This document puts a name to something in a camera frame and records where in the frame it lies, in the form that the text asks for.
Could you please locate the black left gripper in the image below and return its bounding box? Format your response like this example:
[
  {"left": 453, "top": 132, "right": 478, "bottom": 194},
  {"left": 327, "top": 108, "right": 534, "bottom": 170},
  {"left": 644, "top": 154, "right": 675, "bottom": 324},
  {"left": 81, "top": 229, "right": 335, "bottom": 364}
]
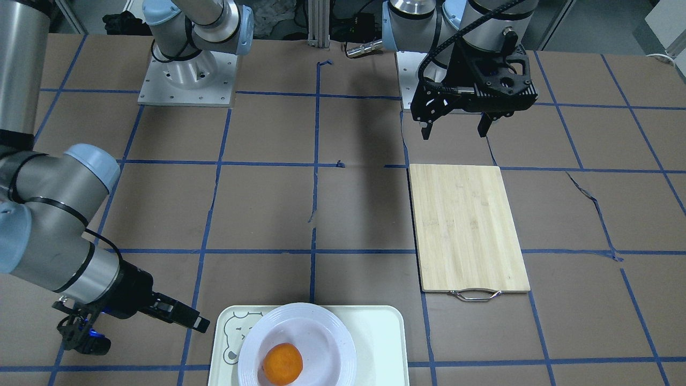
[{"left": 410, "top": 42, "right": 538, "bottom": 141}]

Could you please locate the white ridged plate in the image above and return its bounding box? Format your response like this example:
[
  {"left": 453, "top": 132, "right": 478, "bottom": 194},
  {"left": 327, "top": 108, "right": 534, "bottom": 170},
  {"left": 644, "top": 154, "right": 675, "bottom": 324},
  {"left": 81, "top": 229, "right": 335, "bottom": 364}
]
[{"left": 237, "top": 303, "right": 357, "bottom": 385}]

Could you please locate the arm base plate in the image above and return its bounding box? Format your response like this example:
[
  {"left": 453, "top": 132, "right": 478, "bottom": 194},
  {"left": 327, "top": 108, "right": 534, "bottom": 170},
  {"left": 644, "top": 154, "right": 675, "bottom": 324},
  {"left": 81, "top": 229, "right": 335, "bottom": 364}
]
[
  {"left": 396, "top": 51, "right": 426, "bottom": 113},
  {"left": 138, "top": 50, "right": 240, "bottom": 108}
]

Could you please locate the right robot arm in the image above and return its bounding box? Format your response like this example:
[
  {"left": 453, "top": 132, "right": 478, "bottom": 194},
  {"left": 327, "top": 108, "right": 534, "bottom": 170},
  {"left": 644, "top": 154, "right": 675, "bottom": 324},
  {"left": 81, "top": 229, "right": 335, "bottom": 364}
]
[{"left": 2, "top": 1, "right": 255, "bottom": 356}]

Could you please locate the cream bear tray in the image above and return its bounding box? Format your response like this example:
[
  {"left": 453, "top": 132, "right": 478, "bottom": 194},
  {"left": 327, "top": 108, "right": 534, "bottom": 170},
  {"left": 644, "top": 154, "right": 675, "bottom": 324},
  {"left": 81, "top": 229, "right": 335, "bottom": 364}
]
[{"left": 208, "top": 305, "right": 409, "bottom": 385}]

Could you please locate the orange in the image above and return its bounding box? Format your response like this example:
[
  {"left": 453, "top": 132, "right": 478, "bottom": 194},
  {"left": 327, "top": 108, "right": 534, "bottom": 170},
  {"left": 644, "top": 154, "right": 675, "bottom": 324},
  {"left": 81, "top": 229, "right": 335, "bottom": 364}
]
[{"left": 262, "top": 343, "right": 304, "bottom": 385}]

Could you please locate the bamboo cutting board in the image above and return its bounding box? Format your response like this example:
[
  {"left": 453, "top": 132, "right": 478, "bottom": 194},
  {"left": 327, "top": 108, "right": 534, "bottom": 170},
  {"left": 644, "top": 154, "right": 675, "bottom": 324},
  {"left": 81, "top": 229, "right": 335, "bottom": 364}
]
[{"left": 408, "top": 164, "right": 530, "bottom": 301}]

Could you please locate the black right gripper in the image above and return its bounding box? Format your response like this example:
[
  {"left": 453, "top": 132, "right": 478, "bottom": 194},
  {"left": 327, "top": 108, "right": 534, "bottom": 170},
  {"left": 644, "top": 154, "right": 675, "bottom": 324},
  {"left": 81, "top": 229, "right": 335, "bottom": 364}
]
[{"left": 53, "top": 265, "right": 210, "bottom": 356}]

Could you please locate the aluminium frame post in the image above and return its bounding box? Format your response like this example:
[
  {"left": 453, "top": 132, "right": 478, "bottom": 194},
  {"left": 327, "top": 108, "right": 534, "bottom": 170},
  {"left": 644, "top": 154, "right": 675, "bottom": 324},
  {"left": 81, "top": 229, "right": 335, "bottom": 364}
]
[{"left": 307, "top": 0, "right": 331, "bottom": 49}]

